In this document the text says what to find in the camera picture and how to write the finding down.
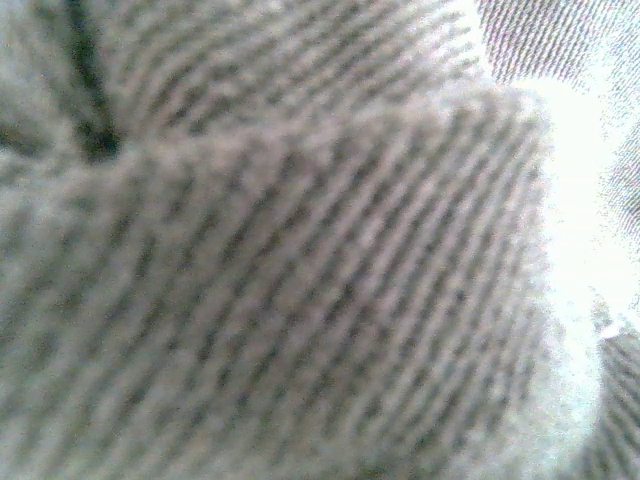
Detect brown long pants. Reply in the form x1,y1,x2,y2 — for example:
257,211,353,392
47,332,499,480
0,0,640,480

